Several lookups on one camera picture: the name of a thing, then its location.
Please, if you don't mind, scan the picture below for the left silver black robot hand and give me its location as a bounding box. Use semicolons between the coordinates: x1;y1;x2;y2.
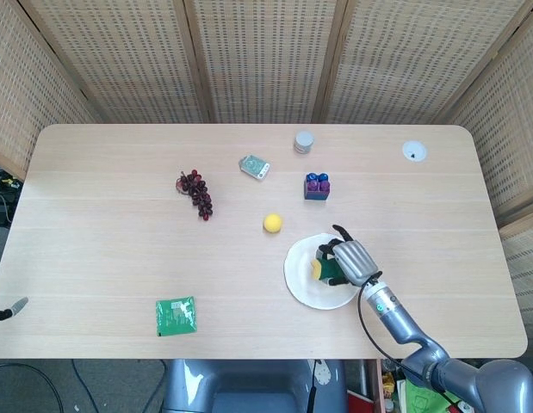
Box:
0;296;29;324

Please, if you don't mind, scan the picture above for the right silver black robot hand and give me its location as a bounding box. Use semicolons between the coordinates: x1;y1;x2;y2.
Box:
316;224;384;288

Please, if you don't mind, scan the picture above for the green yellow sponge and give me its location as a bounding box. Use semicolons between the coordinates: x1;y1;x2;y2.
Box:
309;250;345;280

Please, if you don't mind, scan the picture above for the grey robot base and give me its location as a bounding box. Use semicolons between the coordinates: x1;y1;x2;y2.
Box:
161;358;349;413

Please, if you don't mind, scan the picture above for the white round plate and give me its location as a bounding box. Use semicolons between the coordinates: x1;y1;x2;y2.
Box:
283;231;363;311

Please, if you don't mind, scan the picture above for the purple blue toy block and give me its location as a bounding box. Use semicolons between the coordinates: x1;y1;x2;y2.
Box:
303;171;332;201

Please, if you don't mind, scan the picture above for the yellow foam ball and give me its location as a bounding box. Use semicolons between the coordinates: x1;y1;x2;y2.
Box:
263;213;284;235

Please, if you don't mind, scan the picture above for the small silver can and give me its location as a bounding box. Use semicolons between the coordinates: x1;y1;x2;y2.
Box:
293;131;315;155

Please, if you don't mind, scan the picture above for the red box of supplies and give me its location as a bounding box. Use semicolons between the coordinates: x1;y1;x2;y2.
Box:
346;357;469;413

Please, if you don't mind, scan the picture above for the grey green card pack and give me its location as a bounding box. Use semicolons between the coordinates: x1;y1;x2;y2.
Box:
238;154;271;182

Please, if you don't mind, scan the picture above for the green foil sachet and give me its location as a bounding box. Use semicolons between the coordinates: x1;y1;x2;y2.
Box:
155;295;199;338

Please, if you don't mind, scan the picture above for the dark red grape bunch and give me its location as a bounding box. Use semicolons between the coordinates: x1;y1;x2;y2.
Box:
176;169;214;220

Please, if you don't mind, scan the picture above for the woven bamboo folding screen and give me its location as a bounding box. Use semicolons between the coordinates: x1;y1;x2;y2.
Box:
0;0;533;319

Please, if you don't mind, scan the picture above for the black floor cable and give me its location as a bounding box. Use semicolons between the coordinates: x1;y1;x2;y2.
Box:
0;359;166;413

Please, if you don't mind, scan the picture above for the white table cable grommet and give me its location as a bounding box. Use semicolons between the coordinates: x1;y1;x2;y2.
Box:
401;140;428;163

